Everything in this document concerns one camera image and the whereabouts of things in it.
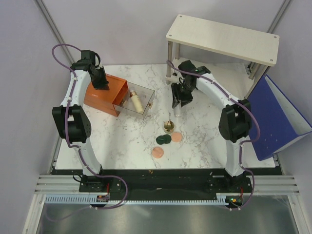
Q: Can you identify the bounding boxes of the orange drawer organizer box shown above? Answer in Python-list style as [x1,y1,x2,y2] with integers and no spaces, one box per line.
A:
[84,74,129,117]

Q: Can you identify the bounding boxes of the cream lotion bottle gold cap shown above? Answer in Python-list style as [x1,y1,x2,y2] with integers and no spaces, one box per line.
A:
[130,90,144,114]

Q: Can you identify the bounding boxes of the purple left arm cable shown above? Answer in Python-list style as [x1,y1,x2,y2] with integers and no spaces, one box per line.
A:
[45,43,129,221]

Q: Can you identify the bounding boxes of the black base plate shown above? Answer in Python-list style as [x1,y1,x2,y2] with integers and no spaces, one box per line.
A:
[50,168,285,203]

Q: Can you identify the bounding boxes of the pink round makeup puff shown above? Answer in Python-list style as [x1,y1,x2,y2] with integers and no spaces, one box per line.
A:
[171,132,183,142]
[152,147,164,159]

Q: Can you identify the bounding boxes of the blue file binder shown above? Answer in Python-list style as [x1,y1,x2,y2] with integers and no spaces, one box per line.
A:
[248,76,312,161]

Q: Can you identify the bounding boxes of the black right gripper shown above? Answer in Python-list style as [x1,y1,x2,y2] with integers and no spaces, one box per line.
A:
[171,81,195,108]

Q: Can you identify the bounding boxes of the aluminium rail frame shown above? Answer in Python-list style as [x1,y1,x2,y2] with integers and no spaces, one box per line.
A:
[23,175,309,234]

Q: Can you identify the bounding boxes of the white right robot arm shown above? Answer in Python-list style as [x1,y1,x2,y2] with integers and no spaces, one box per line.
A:
[167,60,252,192]

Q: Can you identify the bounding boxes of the white two-tier shelf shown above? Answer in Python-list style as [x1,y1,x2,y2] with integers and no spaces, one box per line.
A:
[166,14,280,98]

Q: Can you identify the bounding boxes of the clear drawer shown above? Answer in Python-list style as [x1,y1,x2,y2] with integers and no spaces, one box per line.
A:
[114,82,155,119]
[115,99,128,115]

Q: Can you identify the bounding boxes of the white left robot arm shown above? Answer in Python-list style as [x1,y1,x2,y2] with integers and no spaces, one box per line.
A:
[52,50,109,192]

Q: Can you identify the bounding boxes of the pink round makeup puff front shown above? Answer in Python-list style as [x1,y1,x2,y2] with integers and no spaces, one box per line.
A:
[152,147,164,159]

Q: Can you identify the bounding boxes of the dark green makeup sponge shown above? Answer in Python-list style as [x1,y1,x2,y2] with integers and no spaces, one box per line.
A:
[156,134,172,145]

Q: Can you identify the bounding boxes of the white slotted cable duct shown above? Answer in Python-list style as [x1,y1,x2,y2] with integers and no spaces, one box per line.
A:
[45,195,110,204]

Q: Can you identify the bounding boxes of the clear small bottle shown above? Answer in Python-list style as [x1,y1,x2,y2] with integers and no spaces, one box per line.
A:
[174,103,181,117]

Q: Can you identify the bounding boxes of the gold lid cream jar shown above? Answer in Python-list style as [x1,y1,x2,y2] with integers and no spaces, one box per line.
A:
[163,120,175,134]

